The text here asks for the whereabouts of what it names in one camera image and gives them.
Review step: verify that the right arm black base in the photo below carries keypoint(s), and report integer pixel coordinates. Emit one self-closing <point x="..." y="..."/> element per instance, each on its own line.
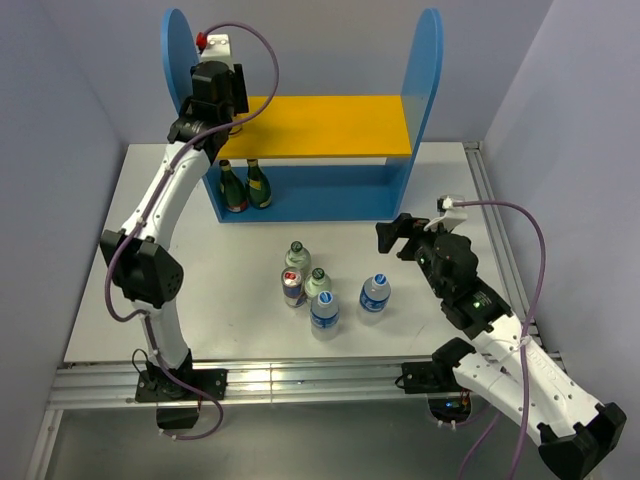
<point x="447" y="400"/>

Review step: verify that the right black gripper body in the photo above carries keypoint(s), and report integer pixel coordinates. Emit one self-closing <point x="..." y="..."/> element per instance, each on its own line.
<point x="424" y="250"/>

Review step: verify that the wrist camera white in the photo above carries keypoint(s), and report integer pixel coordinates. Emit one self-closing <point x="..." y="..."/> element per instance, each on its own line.
<point x="214" y="47"/>
<point x="451" y="214"/>

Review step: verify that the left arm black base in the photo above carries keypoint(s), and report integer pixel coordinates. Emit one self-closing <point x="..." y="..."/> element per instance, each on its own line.
<point x="178" y="408"/>

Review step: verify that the red bull can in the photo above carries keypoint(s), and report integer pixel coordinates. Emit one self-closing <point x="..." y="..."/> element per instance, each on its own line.
<point x="292" y="283"/>

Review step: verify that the aluminium rail frame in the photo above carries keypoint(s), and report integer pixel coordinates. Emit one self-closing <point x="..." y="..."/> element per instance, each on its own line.
<point x="232" y="314"/>

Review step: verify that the clear glass bottle green cap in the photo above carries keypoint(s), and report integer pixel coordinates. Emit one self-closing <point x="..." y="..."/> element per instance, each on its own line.
<point x="299" y="257"/>

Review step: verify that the blue and yellow shelf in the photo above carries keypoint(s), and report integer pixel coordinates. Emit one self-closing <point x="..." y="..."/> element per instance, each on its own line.
<point x="328" y="158"/>

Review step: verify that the green bottle yellow label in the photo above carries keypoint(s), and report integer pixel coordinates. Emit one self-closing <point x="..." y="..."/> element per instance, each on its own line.
<point x="258" y="188"/>

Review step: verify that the green bottle red label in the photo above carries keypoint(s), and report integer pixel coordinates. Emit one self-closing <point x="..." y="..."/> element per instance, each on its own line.
<point x="232" y="189"/>

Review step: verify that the plastic water bottle blue cap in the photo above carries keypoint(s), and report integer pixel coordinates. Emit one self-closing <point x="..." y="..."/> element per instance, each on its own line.
<point x="324" y="316"/>

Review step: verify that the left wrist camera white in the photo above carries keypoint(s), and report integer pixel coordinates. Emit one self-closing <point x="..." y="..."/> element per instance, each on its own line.
<point x="214" y="47"/>

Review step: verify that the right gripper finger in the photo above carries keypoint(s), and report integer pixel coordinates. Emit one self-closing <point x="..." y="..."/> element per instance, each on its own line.
<point x="417" y="240"/>
<point x="387" y="234"/>

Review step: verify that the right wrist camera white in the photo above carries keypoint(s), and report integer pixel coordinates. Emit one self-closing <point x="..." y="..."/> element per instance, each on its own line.
<point x="451" y="214"/>

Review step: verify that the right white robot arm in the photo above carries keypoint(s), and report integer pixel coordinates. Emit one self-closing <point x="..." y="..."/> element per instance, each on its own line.
<point x="572" y="430"/>

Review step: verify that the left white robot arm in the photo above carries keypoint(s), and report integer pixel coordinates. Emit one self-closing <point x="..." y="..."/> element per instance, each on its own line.
<point x="137" y="255"/>

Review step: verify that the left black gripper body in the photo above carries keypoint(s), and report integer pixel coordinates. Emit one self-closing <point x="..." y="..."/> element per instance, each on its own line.
<point x="238" y="104"/>

